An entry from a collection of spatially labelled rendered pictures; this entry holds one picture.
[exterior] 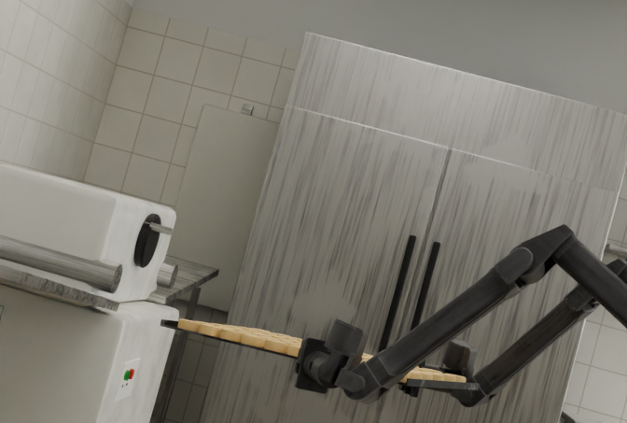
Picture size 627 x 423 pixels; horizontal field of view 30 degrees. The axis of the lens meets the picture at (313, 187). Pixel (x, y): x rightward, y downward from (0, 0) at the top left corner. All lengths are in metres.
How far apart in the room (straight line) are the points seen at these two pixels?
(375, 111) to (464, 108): 0.36
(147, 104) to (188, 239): 0.71
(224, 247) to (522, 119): 1.65
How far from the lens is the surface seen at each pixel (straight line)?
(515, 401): 4.78
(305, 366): 2.30
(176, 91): 5.83
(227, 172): 5.68
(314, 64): 4.87
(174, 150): 5.80
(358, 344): 2.22
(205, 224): 5.68
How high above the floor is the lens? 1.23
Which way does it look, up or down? 2 degrees up
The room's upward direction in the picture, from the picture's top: 15 degrees clockwise
